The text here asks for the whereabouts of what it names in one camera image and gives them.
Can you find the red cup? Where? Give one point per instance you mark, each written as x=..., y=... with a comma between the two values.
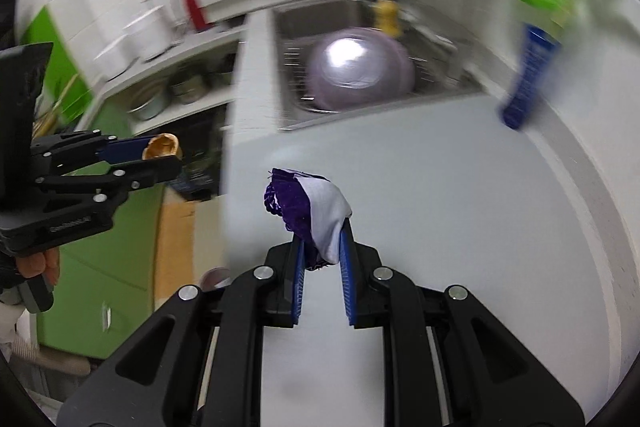
x=196, y=12

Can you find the white round appliance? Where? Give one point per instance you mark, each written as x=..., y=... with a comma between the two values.
x=150, y=32

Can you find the blue patterned vase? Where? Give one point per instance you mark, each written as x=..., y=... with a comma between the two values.
x=525, y=82

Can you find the steel pot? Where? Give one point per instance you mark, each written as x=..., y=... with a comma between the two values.
x=150, y=102
x=187, y=84

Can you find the person's left hand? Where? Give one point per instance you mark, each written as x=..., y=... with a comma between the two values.
x=37, y=264

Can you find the green cabinet door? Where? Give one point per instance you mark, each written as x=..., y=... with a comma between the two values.
x=115, y=267

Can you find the stainless steel sink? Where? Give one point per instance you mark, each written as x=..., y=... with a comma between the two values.
x=300, y=17

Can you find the purple and white cloth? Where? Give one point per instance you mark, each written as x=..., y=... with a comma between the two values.
x=320, y=212

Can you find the white square container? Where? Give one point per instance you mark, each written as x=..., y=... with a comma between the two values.
x=112, y=59

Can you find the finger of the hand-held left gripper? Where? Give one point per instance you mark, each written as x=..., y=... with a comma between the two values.
x=125, y=150
x=150, y=172

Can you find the purple plastic basin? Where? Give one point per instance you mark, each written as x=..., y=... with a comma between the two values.
x=380, y=72

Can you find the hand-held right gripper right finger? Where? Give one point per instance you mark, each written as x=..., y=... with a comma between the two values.
x=346, y=287

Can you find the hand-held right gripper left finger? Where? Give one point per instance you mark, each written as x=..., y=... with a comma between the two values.
x=299, y=287

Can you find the black trash bag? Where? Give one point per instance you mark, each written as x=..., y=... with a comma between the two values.
x=200, y=177

